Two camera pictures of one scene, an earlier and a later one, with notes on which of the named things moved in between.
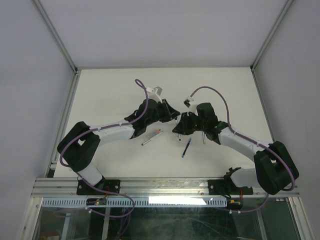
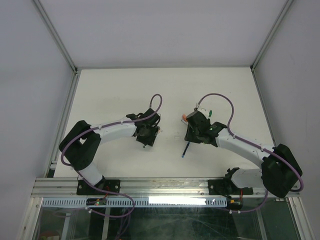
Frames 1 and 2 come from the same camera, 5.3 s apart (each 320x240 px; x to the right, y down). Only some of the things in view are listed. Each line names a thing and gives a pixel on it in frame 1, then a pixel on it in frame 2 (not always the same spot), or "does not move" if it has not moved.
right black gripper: [182, 126] -> [188, 137]
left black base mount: [111, 185] does not move
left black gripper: [170, 114] -> [149, 141]
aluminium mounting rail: [51, 187] does not move
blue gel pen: [186, 147] does not move
